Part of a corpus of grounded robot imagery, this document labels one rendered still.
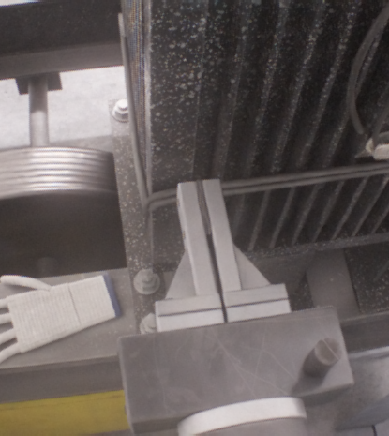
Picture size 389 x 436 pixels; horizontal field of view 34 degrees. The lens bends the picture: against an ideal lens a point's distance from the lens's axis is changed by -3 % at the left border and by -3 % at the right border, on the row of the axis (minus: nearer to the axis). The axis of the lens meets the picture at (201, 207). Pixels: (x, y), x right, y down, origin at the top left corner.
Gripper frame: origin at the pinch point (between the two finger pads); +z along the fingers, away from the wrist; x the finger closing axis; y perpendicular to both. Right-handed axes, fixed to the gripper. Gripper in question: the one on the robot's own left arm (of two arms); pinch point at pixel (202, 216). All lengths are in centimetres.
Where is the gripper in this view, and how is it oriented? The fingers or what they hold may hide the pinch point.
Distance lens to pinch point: 42.8
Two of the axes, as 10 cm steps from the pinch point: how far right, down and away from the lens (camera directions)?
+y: 0.6, -4.7, -8.8
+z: -1.7, -8.7, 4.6
